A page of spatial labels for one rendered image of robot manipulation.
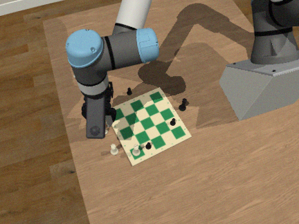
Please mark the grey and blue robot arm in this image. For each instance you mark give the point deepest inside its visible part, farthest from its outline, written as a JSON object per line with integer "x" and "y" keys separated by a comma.
{"x": 91, "y": 56}

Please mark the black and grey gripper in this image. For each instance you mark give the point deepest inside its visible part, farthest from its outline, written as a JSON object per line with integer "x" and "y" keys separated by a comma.
{"x": 110, "y": 114}

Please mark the green and cream chessboard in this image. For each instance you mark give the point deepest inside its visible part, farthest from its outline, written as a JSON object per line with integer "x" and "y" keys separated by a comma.
{"x": 147, "y": 118}

